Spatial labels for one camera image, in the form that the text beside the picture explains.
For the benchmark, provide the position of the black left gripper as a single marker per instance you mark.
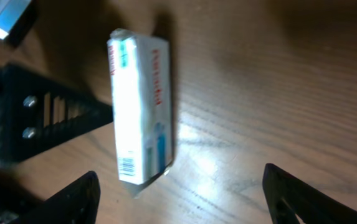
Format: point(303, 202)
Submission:
point(37, 114)

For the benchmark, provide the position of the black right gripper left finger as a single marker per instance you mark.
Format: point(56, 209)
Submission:
point(76, 203)

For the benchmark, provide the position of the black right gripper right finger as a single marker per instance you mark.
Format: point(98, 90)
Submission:
point(291, 200)

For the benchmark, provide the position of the white green carton box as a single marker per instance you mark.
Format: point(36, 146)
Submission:
point(142, 109)

